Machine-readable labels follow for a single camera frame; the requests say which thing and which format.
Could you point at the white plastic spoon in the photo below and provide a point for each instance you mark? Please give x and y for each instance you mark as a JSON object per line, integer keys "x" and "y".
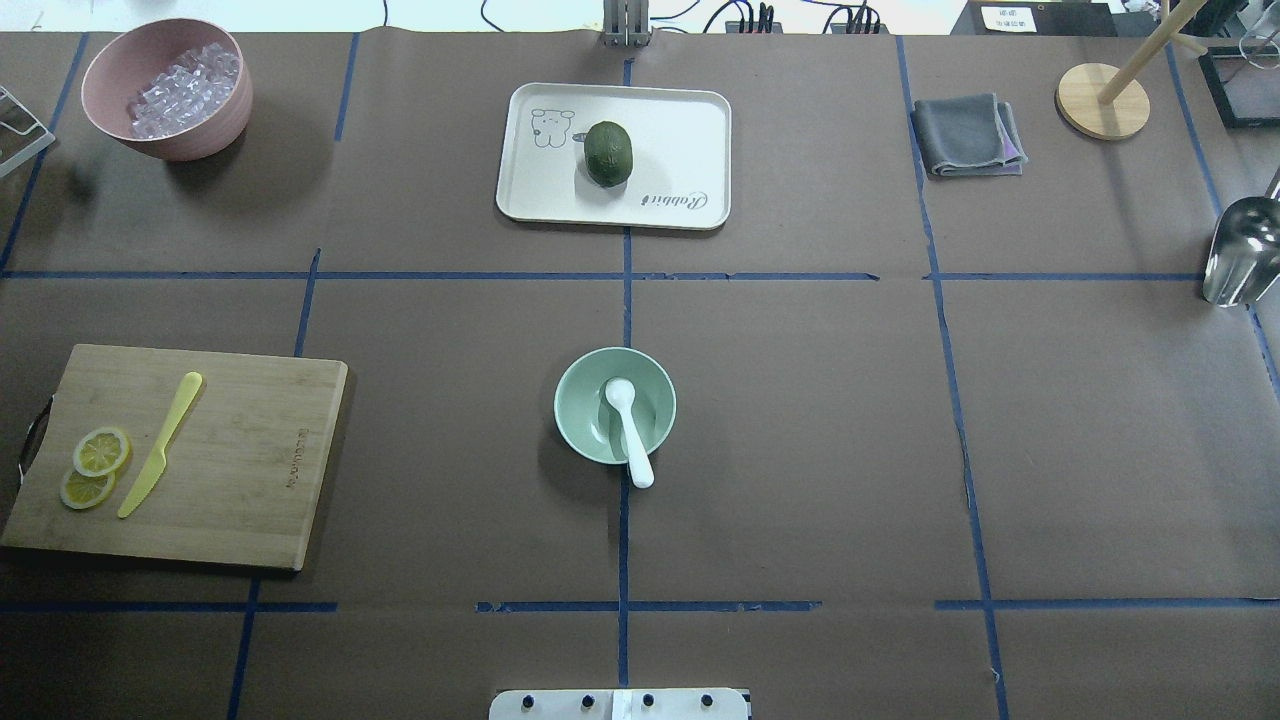
{"x": 620, "y": 394}

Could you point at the light green bowl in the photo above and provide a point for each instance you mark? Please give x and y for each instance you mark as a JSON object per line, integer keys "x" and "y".
{"x": 591, "y": 426}

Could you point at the pink bowl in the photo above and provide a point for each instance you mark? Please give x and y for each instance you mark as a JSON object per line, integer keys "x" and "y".
{"x": 129, "y": 63}

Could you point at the cream rabbit tray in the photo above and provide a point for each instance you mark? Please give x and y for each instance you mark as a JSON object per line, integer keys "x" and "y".
{"x": 682, "y": 143}

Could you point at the green avocado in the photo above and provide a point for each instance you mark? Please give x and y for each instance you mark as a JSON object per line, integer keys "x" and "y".
{"x": 608, "y": 154}

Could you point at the black power strip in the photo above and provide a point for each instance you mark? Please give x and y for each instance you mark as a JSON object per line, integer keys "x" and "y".
{"x": 755, "y": 18}

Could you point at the folded grey cloth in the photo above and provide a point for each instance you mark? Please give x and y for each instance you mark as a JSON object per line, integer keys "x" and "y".
{"x": 966, "y": 136}

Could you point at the bamboo cutting board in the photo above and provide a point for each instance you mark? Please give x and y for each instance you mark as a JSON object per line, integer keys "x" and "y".
{"x": 244, "y": 470}

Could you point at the yellow plastic knife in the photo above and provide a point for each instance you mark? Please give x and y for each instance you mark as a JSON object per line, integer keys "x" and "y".
{"x": 156, "y": 461}

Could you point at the clear ice cubes pile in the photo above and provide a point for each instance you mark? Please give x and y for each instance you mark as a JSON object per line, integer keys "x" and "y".
{"x": 197, "y": 83}

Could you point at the wooden mug tree stand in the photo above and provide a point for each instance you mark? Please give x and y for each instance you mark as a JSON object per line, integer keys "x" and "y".
{"x": 1108, "y": 103}

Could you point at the upper lemon slice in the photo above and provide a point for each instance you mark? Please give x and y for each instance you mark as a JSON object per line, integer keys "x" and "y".
{"x": 101, "y": 452}

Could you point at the lemon slice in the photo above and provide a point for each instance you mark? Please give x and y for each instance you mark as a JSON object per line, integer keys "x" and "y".
{"x": 101, "y": 452}
{"x": 79, "y": 492}

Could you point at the lower lemon slice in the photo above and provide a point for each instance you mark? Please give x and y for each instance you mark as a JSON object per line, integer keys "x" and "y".
{"x": 79, "y": 492}

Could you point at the metal scoop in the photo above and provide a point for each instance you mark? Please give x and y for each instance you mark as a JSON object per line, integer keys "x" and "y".
{"x": 1243, "y": 260}

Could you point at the black framed tray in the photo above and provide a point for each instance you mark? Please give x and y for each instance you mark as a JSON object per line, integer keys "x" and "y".
{"x": 1243, "y": 81}

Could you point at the aluminium frame post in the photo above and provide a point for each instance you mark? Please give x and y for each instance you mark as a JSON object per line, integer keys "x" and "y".
{"x": 626, "y": 23}

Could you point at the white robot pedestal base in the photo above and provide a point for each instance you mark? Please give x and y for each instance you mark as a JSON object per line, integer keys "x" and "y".
{"x": 623, "y": 703}

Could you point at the wire cup rack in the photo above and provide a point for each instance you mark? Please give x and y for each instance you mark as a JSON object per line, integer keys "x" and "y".
{"x": 23, "y": 135}

